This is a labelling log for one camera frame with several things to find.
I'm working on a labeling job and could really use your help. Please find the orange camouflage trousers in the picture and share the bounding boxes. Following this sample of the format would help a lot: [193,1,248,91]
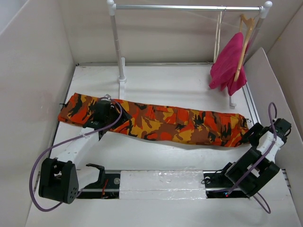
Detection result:
[58,93,249,147]

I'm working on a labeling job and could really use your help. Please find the white plastic hanger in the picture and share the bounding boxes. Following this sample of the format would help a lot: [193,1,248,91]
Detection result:
[213,11,223,63]

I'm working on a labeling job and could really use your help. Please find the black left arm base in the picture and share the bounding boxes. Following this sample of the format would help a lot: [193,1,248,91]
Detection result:
[77,164,121,200]

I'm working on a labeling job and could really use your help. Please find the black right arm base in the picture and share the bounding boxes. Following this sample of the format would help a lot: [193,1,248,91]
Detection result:
[201,163,248,199]

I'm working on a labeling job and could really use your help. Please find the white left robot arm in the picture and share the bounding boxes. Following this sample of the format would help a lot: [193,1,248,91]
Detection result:
[38,100,131,204]

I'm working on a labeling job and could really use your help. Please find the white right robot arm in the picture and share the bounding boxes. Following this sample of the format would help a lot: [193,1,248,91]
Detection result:
[219,118,292,198]

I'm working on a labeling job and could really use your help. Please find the wooden hanger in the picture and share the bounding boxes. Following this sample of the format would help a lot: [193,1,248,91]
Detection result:
[234,14,255,82]

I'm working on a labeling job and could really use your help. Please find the pink garment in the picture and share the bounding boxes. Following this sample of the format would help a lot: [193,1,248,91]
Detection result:
[209,32,247,96]

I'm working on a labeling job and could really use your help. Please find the white metal clothes rack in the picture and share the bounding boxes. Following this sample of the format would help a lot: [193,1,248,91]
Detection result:
[107,0,273,99]

